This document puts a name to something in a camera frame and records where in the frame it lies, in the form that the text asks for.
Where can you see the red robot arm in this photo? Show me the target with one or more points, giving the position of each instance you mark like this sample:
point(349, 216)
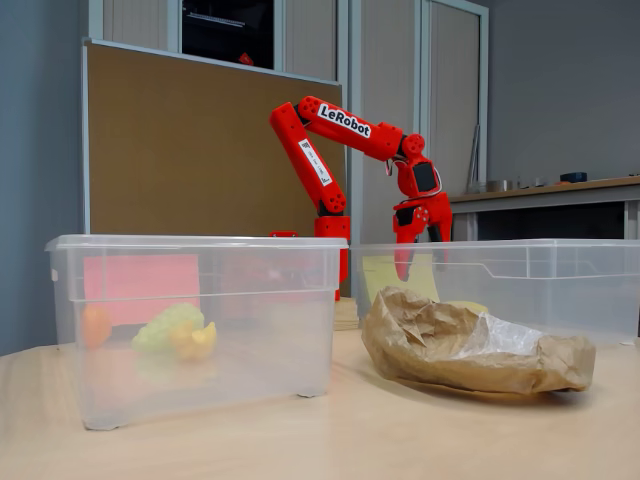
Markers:
point(345, 125)

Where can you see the blue bowl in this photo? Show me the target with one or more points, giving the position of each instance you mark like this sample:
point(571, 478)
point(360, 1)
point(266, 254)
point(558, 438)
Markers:
point(573, 177)

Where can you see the cork pin board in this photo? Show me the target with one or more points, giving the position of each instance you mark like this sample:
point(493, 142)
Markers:
point(200, 150)

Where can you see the yellow toy banana bunch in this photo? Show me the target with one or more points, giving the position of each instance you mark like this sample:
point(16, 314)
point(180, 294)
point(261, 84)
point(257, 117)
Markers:
point(195, 342)

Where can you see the metal cup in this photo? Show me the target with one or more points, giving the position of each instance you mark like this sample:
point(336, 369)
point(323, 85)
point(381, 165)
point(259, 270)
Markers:
point(500, 186)

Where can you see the yellow sticky note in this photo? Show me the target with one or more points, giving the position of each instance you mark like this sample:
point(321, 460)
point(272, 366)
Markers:
point(380, 280)

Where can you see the grey metal cabinet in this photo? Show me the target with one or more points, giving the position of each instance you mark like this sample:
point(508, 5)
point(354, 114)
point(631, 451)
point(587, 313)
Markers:
point(310, 35)

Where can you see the light green toy grapes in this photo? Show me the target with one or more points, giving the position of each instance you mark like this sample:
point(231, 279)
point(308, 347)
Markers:
point(165, 327)

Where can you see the orange printed part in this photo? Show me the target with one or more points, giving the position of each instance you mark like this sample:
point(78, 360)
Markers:
point(284, 234)

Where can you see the wooden background desk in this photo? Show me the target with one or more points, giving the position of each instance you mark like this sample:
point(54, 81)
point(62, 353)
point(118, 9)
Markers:
point(575, 192)

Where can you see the clear plastic bin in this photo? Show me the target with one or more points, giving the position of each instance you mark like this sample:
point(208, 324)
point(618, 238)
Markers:
point(275, 350)
point(575, 295)

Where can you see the wooden base block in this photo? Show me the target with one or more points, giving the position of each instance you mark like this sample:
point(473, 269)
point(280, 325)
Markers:
point(347, 315)

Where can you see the pink sticky note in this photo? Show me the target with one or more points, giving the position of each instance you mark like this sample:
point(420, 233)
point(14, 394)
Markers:
point(140, 285)

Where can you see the small red object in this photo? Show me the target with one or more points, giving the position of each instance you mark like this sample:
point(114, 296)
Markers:
point(246, 59)

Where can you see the toy orange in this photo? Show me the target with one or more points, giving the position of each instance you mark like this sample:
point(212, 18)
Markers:
point(96, 327)

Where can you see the leaning metal rail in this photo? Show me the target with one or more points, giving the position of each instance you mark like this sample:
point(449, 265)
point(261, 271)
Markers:
point(472, 165)

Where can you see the black device in cabinet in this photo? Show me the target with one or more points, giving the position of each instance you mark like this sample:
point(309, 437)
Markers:
point(225, 45)

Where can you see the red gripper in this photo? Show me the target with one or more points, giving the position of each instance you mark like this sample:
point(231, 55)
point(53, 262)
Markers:
point(429, 209)

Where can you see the crumpled brown paper bag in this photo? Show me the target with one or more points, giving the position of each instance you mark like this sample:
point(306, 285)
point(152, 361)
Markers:
point(425, 350)

